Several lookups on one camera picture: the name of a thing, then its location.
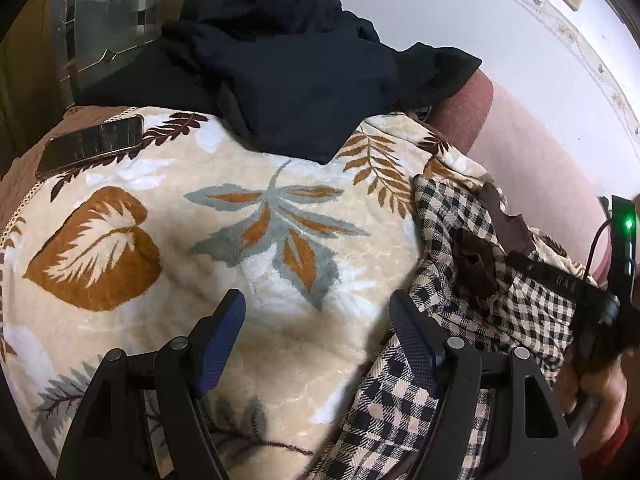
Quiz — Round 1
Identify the black beige checkered shirt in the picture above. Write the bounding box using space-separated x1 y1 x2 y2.
308 176 575 479

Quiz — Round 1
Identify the person's right hand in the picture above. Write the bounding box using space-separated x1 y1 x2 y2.
553 347 627 458

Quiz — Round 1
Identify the pink brown sofa backrest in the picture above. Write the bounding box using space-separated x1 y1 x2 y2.
416 70 611 282

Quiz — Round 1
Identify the leaf pattern fleece blanket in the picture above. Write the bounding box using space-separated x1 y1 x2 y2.
1 107 497 479

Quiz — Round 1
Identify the black smartphone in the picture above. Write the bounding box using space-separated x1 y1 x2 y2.
35 115 144 180

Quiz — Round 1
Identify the black garment pile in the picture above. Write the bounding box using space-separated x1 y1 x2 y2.
77 0 480 164

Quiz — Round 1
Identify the dark glass cabinet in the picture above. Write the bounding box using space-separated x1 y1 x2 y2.
1 0 186 168

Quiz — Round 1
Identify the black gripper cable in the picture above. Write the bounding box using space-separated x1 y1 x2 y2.
581 214 615 281

